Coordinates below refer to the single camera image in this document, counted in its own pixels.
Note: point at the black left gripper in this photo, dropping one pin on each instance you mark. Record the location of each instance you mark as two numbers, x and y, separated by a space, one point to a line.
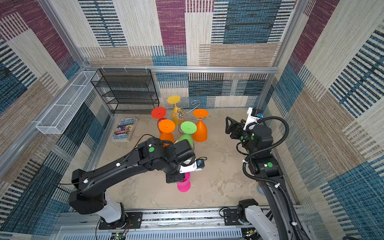
173 180

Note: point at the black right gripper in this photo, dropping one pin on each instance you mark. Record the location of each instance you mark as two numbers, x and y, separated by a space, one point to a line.
237 129

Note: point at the pink plastic wine glass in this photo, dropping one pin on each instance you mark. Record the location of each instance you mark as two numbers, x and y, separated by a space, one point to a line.
185 185

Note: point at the orange wine glass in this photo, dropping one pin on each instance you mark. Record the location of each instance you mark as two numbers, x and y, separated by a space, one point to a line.
201 134
167 127

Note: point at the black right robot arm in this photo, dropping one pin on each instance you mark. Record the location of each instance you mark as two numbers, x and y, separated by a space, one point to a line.
261 166

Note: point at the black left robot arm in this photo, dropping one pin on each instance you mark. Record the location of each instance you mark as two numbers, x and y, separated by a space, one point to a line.
90 195

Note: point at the green plastic wine glass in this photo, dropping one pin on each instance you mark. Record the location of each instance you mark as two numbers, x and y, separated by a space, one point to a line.
187 129

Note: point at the chrome wine glass rack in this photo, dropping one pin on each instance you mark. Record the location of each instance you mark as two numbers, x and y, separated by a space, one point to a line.
182 114

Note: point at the orange wine glass front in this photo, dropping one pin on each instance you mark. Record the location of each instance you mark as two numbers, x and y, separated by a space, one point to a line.
167 127

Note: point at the yellow plastic wine glass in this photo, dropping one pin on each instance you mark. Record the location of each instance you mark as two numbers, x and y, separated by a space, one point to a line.
173 100

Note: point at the red plastic wine glass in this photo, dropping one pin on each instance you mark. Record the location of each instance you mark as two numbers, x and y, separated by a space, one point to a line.
159 113

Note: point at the black mesh shelf rack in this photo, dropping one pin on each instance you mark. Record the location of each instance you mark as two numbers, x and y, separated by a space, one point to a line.
127 91

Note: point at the treehouse paperback book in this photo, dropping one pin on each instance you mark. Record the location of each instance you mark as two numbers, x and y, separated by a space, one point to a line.
124 130

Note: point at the blue grey sponge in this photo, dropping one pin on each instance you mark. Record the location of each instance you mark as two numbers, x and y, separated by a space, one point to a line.
260 189

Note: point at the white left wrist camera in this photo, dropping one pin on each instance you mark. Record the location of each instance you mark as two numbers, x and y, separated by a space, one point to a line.
196 166

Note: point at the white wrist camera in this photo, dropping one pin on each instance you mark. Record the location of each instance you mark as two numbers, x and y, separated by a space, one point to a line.
254 115
196 166

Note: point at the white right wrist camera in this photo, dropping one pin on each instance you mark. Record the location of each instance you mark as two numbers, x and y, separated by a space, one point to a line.
254 115

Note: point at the aluminium mounting rail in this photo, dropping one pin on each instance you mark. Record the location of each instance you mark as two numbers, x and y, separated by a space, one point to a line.
166 224

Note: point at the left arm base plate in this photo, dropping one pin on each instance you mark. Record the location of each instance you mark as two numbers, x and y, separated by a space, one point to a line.
132 220

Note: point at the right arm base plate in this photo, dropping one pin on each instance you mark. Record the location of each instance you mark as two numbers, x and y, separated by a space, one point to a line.
232 217

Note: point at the white wire mesh basket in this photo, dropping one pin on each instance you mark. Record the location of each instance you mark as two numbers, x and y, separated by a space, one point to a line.
59 116

